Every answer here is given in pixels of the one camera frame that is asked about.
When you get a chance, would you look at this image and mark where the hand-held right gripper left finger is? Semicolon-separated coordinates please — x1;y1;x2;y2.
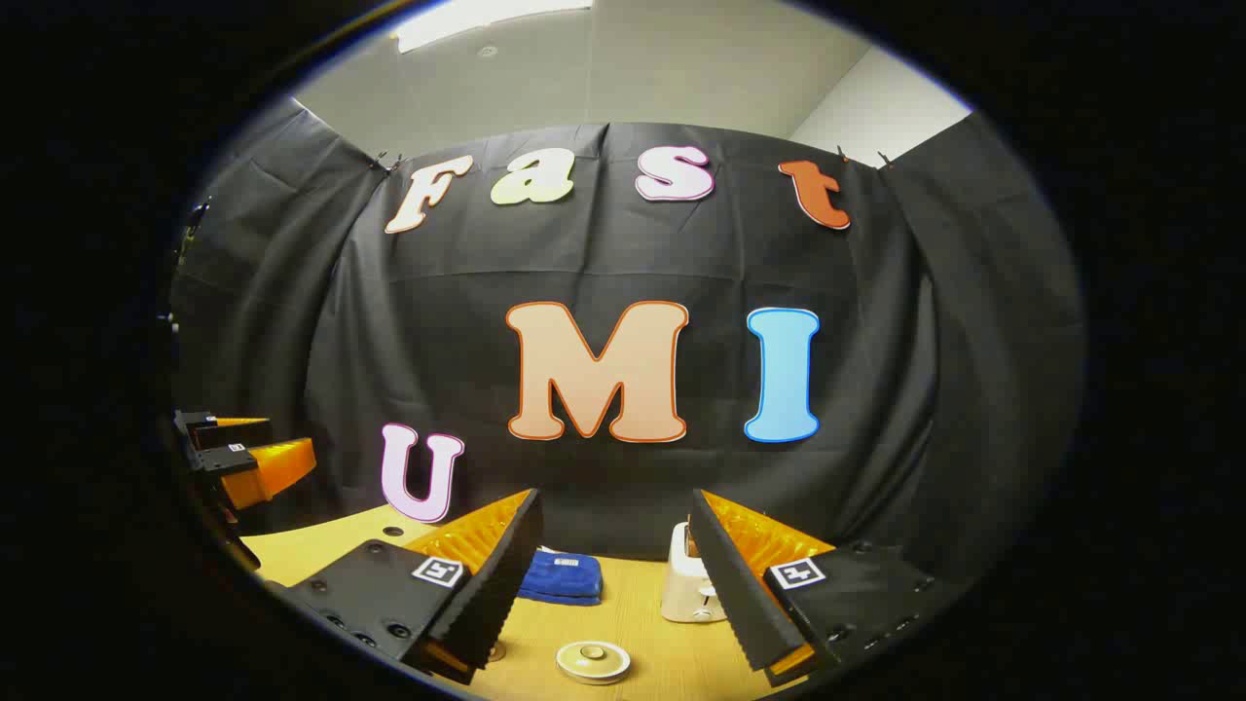
265;487;544;685

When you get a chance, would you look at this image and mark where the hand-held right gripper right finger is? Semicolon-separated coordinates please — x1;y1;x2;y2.
688;489;940;687

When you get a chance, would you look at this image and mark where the cream teacup lid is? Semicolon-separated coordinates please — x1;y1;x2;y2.
556;641;632;685

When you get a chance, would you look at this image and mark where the cream toaster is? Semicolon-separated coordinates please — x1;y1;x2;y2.
661;522;729;624

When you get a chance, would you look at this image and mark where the blue towel cloth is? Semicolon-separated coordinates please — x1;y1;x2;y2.
516;550;605;607

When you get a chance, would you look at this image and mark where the black backdrop cloth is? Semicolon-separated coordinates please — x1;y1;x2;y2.
170;97;1086;585

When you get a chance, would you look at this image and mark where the ceiling light panel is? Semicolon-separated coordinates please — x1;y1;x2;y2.
394;0;595;55

